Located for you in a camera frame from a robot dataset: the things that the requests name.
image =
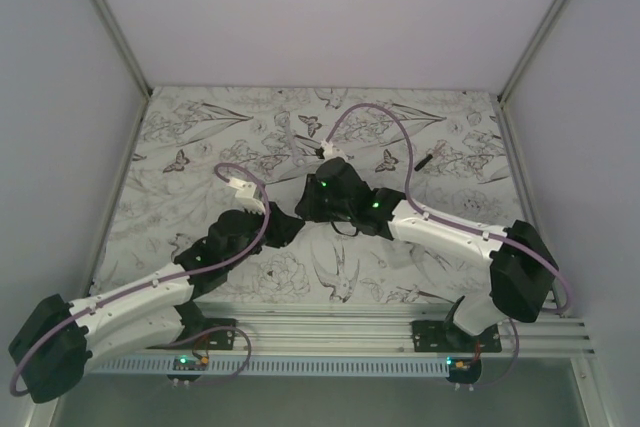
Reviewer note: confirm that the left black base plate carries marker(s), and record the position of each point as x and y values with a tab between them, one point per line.
217	334

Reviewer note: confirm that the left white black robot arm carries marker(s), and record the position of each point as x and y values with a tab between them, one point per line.
63	340

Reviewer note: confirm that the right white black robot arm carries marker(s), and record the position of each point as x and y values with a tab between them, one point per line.
521	268

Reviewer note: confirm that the slotted grey cable duct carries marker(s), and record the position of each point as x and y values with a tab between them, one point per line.
263	365

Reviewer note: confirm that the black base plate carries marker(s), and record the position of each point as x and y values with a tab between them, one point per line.
217	334
433	336

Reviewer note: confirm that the aluminium frame post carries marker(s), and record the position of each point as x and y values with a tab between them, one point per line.
543	30
121	45

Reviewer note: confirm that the right green controller board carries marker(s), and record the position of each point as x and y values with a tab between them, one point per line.
464	372

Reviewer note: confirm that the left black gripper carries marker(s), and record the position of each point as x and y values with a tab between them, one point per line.
282	227

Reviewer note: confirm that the right aluminium frame post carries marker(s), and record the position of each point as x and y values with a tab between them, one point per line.
543	30

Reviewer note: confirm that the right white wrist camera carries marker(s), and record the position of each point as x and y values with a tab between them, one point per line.
327	150

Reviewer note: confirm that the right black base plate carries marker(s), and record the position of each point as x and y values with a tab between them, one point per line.
433	336

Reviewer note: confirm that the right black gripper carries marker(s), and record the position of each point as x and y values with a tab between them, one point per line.
307	208

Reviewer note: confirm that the small black screwdriver bit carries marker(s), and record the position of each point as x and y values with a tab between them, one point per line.
429	157

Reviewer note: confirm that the green controller board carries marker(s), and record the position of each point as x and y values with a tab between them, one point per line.
464	372
185	370

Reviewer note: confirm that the left aluminium frame post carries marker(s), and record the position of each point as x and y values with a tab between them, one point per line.
121	45

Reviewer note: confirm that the aluminium mounting rail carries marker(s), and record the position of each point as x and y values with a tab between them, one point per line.
386	330

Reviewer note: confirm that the silver open-end wrench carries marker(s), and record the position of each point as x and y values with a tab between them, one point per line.
282	121

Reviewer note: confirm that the left green controller board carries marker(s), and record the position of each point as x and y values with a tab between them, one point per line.
185	370

